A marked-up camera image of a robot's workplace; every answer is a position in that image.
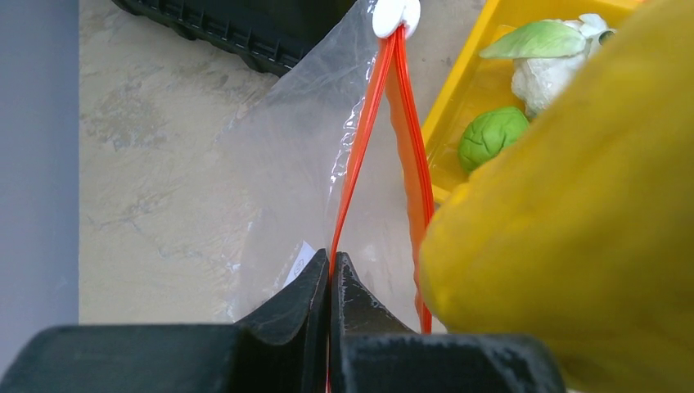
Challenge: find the green wrinkled guava toy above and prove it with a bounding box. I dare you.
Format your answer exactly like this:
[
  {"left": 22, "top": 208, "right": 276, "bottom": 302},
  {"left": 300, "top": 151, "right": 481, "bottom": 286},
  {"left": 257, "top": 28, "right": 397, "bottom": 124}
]
[{"left": 457, "top": 106, "right": 530, "bottom": 174}]

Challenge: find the clear zip top bag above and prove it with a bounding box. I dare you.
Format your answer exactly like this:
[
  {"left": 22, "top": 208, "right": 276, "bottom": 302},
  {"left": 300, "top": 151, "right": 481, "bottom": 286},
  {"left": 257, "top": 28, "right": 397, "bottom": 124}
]
[{"left": 224, "top": 1, "right": 429, "bottom": 392}]

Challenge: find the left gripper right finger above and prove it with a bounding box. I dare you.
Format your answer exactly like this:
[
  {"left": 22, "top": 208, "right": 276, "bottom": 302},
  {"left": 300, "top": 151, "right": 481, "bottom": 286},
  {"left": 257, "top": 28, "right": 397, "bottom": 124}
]
[{"left": 329, "top": 252, "right": 566, "bottom": 393}]

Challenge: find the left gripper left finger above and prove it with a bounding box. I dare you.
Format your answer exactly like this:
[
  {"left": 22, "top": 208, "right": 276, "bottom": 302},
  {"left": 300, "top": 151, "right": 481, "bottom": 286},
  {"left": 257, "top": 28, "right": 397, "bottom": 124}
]
[{"left": 1, "top": 250, "right": 329, "bottom": 392}]

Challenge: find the black plastic toolbox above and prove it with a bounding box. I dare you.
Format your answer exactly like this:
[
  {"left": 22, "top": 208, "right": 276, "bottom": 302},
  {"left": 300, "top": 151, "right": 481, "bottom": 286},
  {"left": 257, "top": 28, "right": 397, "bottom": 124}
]
[{"left": 113, "top": 0, "right": 354, "bottom": 77}]

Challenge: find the yellow corn toy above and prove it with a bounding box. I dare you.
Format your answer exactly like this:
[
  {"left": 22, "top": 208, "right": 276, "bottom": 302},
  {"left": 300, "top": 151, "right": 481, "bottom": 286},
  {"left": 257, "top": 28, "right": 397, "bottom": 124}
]
[{"left": 418, "top": 1, "right": 693, "bottom": 392}]

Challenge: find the white cauliflower toy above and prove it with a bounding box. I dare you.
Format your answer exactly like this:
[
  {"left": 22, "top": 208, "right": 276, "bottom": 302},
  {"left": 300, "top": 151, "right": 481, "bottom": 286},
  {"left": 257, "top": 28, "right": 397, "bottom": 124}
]
[{"left": 480, "top": 13, "right": 616, "bottom": 119}]

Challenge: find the yellow plastic tray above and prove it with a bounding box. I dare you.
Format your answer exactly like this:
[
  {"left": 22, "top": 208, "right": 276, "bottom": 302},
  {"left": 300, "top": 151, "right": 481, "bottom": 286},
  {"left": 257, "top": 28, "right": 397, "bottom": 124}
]
[{"left": 421, "top": 0, "right": 640, "bottom": 203}]

